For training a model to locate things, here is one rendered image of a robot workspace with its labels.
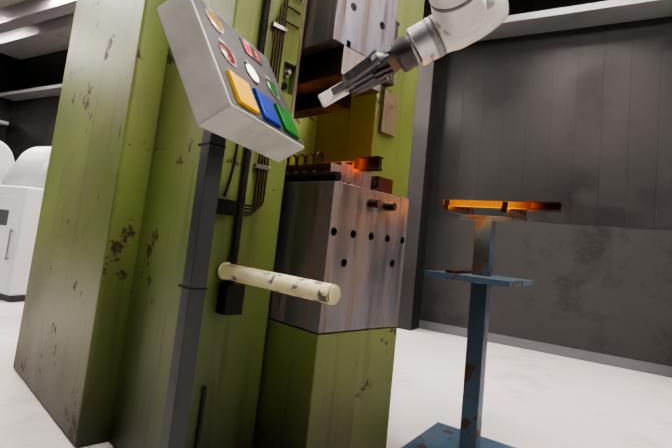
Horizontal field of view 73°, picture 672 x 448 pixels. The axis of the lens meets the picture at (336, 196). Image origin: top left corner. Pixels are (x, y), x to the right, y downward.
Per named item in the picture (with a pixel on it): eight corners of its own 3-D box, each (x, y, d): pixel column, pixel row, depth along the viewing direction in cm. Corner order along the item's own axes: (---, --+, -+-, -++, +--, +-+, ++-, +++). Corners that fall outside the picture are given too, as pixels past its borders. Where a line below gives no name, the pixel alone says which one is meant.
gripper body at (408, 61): (417, 54, 96) (377, 76, 98) (423, 70, 103) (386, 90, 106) (402, 26, 97) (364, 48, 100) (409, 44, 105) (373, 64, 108)
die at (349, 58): (380, 92, 159) (382, 66, 160) (341, 73, 145) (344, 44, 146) (301, 108, 188) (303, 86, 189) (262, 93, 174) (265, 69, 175)
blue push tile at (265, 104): (282, 126, 102) (270, 98, 103) (266, 116, 95) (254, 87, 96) (275, 130, 102) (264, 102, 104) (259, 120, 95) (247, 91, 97)
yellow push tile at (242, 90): (260, 113, 92) (248, 82, 94) (241, 100, 85) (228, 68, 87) (253, 117, 93) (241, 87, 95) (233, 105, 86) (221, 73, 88)
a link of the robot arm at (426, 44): (447, 61, 102) (423, 74, 104) (430, 29, 105) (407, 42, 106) (443, 43, 94) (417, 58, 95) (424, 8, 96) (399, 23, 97)
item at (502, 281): (534, 285, 181) (534, 280, 181) (509, 287, 148) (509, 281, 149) (460, 275, 198) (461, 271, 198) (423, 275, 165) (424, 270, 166)
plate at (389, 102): (395, 136, 185) (399, 96, 186) (381, 131, 178) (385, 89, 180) (391, 137, 186) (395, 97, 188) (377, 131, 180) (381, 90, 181)
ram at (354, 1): (405, 79, 169) (414, -22, 173) (333, 38, 142) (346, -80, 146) (326, 96, 199) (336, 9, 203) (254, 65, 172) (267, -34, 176)
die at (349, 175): (370, 192, 155) (372, 168, 156) (329, 182, 141) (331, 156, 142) (291, 192, 185) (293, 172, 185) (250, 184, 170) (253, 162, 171)
